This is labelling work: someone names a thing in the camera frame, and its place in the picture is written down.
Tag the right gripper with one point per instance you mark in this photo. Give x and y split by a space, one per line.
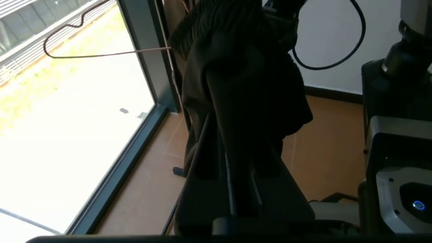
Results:
283 13

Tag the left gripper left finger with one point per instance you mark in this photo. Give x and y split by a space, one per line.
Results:
202 199

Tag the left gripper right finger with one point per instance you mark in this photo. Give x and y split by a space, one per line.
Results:
283 195

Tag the black garment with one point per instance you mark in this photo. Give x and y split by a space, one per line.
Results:
243 84

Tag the pink clothes hanger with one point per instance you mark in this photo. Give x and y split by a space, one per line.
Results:
101 54

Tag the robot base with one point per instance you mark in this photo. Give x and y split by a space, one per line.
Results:
398 152

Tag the window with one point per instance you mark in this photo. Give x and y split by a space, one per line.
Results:
141 40

